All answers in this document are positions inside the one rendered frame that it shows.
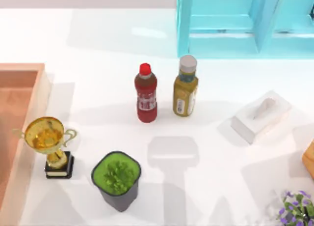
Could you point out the light blue rack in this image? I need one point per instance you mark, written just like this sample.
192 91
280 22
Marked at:
220 22

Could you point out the gold trophy on black base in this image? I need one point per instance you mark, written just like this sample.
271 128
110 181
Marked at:
45 137

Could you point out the purple flower plant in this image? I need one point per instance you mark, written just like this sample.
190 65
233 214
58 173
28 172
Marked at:
298 208

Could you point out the orange wooden object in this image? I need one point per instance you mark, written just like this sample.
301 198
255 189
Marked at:
309 159

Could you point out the white tissue box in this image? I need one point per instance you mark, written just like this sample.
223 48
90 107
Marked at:
260 118

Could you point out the red bottle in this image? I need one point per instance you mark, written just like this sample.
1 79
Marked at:
145 98

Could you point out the yellow bottle with grey cap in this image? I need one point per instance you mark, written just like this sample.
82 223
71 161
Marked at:
184 95

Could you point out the black pot with green plant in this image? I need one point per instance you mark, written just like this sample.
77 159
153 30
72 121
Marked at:
116 179

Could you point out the salmon-coloured shallow box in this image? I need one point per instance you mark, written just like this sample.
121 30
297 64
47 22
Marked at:
14 108

